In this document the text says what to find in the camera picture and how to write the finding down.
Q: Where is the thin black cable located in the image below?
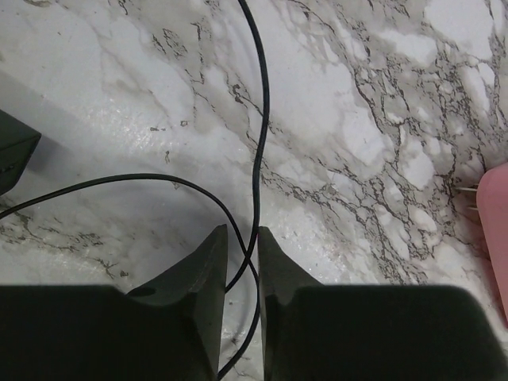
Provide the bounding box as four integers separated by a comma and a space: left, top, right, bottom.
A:
0, 0, 271, 378

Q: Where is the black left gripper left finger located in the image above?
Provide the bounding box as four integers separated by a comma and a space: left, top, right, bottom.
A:
1, 225, 228, 380

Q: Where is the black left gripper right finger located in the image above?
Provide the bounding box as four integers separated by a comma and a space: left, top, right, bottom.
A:
258, 227, 507, 380

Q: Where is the pink power strip socket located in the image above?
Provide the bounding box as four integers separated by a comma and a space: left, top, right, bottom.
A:
456, 163, 507, 325

